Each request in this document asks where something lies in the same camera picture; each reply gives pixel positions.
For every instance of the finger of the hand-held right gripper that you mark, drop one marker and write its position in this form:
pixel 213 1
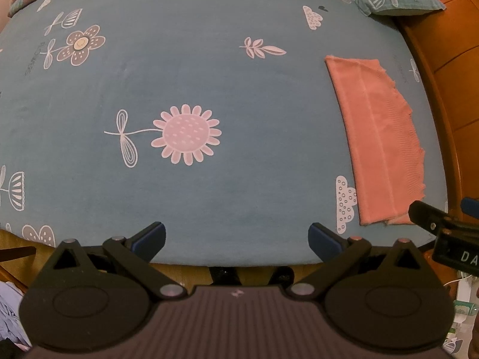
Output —
pixel 471 207
pixel 423 213

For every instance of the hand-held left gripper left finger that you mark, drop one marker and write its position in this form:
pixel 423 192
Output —
pixel 151 240

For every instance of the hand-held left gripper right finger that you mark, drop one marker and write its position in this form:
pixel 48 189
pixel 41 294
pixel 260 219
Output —
pixel 322 241

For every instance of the orange knit sweater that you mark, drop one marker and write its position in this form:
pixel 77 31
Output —
pixel 378 138

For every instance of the small green box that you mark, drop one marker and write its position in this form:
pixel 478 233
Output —
pixel 463 307

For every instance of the wooden headboard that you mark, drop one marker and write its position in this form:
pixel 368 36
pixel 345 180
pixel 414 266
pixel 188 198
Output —
pixel 456 82

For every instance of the pale lilac cloth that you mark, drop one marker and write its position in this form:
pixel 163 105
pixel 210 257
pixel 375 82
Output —
pixel 11 314

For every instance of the wooden bed frame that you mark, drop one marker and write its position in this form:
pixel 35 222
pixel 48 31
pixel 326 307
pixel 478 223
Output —
pixel 187 275

